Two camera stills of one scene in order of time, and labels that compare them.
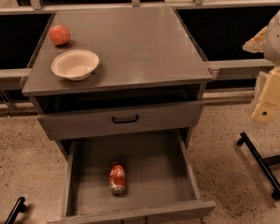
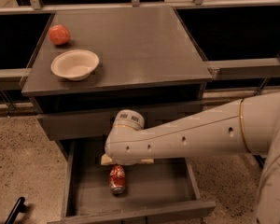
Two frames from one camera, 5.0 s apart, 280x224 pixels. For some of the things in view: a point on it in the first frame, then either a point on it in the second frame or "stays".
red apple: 59,35 stays
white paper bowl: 75,64 stays
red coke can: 118,177 stays
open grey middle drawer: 118,176 stays
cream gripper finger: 256,45 -> 147,161
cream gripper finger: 274,95 -> 105,160
